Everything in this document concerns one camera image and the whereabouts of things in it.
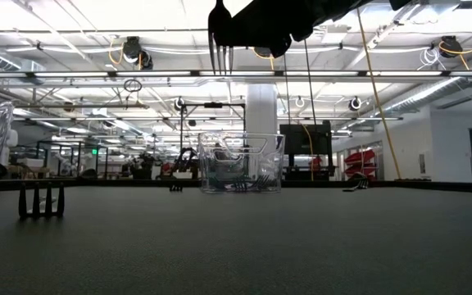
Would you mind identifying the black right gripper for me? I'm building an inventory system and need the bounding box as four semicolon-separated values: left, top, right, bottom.
229;0;374;58

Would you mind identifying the white building pillar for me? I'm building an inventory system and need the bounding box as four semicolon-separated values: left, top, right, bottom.
246;84;279;135

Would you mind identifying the black cabinet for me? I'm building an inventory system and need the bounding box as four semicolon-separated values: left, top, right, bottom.
279;120;334;181

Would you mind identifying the red storage bin rack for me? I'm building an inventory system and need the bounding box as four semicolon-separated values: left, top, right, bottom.
343;148;379;180

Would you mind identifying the yellow hanging cable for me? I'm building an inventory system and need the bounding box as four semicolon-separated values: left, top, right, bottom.
356;7;402;180

